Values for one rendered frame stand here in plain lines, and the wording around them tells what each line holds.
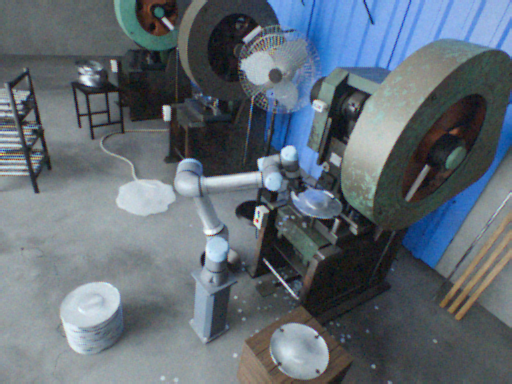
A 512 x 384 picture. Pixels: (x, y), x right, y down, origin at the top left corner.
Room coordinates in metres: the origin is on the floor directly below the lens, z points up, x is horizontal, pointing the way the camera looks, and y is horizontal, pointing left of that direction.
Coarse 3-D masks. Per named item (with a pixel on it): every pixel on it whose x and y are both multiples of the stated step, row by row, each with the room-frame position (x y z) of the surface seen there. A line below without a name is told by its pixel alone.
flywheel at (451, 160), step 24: (480, 96) 1.50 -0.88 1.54; (456, 120) 1.48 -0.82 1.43; (480, 120) 1.54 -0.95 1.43; (432, 144) 1.32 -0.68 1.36; (456, 144) 1.29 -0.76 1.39; (408, 168) 1.34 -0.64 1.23; (432, 168) 1.48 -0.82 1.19; (456, 168) 1.53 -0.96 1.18; (408, 192) 1.31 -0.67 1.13; (432, 192) 1.46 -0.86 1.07
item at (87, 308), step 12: (84, 288) 1.18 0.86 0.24; (96, 288) 1.19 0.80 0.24; (108, 288) 1.20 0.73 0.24; (72, 300) 1.09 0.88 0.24; (84, 300) 1.10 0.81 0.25; (96, 300) 1.11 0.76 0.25; (108, 300) 1.13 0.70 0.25; (72, 312) 1.02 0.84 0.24; (84, 312) 1.03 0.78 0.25; (96, 312) 1.04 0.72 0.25; (108, 312) 1.06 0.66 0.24; (72, 324) 0.95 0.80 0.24; (84, 324) 0.97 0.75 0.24; (96, 324) 0.97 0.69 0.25
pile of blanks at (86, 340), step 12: (120, 300) 1.15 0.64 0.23; (60, 312) 1.01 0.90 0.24; (120, 312) 1.12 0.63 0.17; (108, 324) 1.02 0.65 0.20; (120, 324) 1.10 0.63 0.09; (72, 336) 0.96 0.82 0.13; (84, 336) 0.95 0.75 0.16; (96, 336) 0.97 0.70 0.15; (108, 336) 1.01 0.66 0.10; (84, 348) 0.94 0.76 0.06; (96, 348) 0.96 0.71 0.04
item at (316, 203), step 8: (304, 192) 1.72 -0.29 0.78; (312, 192) 1.74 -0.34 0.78; (320, 192) 1.75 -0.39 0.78; (296, 200) 1.62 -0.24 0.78; (304, 200) 1.63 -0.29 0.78; (312, 200) 1.64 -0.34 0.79; (320, 200) 1.65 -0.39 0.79; (328, 200) 1.68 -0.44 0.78; (336, 200) 1.69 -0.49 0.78; (304, 208) 1.55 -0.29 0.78; (312, 208) 1.57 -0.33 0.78; (320, 208) 1.57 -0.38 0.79; (328, 208) 1.59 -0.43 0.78; (336, 208) 1.61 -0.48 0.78; (320, 216) 1.50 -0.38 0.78; (328, 216) 1.51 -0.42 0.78
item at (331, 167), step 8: (336, 136) 1.72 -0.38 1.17; (344, 136) 1.70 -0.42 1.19; (336, 144) 1.67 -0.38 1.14; (344, 144) 1.63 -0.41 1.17; (328, 152) 1.70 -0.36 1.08; (336, 152) 1.66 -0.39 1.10; (344, 152) 1.62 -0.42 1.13; (328, 160) 1.69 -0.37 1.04; (336, 160) 1.65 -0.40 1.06; (328, 168) 1.66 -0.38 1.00; (336, 168) 1.64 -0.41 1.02; (320, 176) 1.65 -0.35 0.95; (328, 176) 1.63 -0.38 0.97; (336, 176) 1.62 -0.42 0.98; (328, 184) 1.60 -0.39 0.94; (336, 184) 1.61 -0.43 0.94; (336, 192) 1.60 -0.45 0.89
